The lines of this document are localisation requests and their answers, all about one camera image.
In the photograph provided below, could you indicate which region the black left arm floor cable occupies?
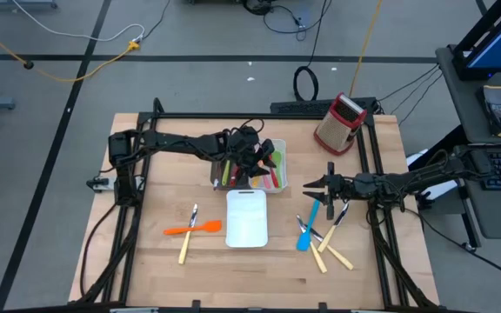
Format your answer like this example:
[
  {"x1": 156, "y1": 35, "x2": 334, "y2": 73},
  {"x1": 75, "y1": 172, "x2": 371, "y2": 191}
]
[{"x1": 78, "y1": 203, "x2": 119, "y2": 301}]

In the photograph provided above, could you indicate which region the white plastic box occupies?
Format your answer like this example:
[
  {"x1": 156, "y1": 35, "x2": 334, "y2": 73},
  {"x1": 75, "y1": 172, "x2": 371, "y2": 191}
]
[{"x1": 406, "y1": 149, "x2": 458, "y2": 202}]

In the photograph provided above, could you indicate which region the grey computer desk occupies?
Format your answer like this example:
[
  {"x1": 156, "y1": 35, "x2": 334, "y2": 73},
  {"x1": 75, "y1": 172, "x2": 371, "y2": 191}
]
[{"x1": 434, "y1": 43, "x2": 501, "y2": 240}]

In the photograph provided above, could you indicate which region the green silicone spoon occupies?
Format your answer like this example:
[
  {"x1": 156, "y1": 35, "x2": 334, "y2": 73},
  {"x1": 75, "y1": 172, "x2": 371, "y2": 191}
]
[{"x1": 220, "y1": 159, "x2": 232, "y2": 186}]

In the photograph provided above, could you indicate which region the red silicone spoon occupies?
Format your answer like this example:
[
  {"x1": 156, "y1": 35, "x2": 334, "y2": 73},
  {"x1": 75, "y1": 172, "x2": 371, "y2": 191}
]
[{"x1": 228, "y1": 163, "x2": 241, "y2": 188}]

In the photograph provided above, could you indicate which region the black power strip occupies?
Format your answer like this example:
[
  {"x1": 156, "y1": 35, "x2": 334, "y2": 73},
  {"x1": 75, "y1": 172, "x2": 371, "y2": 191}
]
[{"x1": 270, "y1": 97, "x2": 378, "y2": 117}]

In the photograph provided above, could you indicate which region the orange silicone spatula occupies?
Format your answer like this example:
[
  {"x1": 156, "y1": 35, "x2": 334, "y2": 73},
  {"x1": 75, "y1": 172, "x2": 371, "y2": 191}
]
[{"x1": 163, "y1": 219, "x2": 224, "y2": 236}]

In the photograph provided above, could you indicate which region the grey plastic handled bin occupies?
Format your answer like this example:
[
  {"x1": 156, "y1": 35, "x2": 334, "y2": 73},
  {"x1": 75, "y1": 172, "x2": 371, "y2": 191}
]
[{"x1": 210, "y1": 150, "x2": 252, "y2": 193}]

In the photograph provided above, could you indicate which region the black arm floor cable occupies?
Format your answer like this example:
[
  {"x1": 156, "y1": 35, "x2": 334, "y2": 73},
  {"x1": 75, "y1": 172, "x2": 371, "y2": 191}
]
[
  {"x1": 396, "y1": 203, "x2": 501, "y2": 286},
  {"x1": 78, "y1": 203, "x2": 119, "y2": 301}
]

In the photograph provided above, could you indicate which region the red handled metal box grater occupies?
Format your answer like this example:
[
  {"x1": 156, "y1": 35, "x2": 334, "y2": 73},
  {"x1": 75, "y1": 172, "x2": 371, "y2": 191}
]
[{"x1": 312, "y1": 91, "x2": 369, "y2": 157}]

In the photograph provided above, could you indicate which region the black floor cable bundle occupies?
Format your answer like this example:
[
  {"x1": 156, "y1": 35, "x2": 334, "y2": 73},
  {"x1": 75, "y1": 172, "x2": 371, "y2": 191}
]
[{"x1": 241, "y1": 0, "x2": 334, "y2": 43}]

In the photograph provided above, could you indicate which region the thin black desk cable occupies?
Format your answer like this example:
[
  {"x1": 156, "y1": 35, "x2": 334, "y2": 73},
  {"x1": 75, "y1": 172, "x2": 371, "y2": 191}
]
[{"x1": 376, "y1": 63, "x2": 443, "y2": 103}]

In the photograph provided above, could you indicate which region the yellow hanging power cable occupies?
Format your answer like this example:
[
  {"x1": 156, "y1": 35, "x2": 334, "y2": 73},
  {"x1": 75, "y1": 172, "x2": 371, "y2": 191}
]
[{"x1": 348, "y1": 0, "x2": 384, "y2": 98}]

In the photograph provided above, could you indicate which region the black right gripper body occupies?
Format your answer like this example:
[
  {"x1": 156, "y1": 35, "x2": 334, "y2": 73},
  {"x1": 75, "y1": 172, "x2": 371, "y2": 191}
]
[{"x1": 326, "y1": 161, "x2": 356, "y2": 221}]

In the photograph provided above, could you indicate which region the white plastic handled bin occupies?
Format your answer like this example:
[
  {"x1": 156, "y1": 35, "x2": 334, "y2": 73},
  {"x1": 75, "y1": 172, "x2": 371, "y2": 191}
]
[
  {"x1": 248, "y1": 138, "x2": 289, "y2": 195},
  {"x1": 224, "y1": 189, "x2": 270, "y2": 250}
]

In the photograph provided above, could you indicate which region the black right arm floor cable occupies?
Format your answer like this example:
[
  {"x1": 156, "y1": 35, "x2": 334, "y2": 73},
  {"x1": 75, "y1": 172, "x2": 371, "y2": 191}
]
[{"x1": 396, "y1": 203, "x2": 501, "y2": 286}]

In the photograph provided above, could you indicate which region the blue silicone spatula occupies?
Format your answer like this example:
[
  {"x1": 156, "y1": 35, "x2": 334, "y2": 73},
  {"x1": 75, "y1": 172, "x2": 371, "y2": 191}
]
[{"x1": 295, "y1": 199, "x2": 322, "y2": 253}]

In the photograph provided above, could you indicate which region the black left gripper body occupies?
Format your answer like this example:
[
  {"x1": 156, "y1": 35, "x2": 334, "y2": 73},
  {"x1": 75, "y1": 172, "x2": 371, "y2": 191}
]
[{"x1": 226, "y1": 126, "x2": 261, "y2": 169}]

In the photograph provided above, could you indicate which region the green silicone spatula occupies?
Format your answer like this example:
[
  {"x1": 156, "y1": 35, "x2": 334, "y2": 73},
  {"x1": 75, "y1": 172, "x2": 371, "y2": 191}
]
[{"x1": 271, "y1": 150, "x2": 287, "y2": 187}]

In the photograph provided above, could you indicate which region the yellow floor extension cable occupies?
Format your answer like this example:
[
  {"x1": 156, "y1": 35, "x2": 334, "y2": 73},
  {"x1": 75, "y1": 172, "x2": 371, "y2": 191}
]
[{"x1": 0, "y1": 17, "x2": 141, "y2": 83}]

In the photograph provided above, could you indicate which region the coiled black floor cable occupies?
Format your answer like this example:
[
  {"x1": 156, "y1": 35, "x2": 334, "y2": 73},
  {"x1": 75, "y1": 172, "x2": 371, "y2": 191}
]
[{"x1": 292, "y1": 0, "x2": 334, "y2": 103}]

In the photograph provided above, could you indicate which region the red silicone spatula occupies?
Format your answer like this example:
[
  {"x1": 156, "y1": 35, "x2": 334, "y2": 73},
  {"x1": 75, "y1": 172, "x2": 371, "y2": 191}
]
[{"x1": 267, "y1": 154, "x2": 280, "y2": 189}]

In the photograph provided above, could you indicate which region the white floor cable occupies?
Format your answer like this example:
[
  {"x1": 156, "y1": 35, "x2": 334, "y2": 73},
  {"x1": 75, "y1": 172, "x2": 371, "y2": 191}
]
[{"x1": 10, "y1": 0, "x2": 146, "y2": 43}]

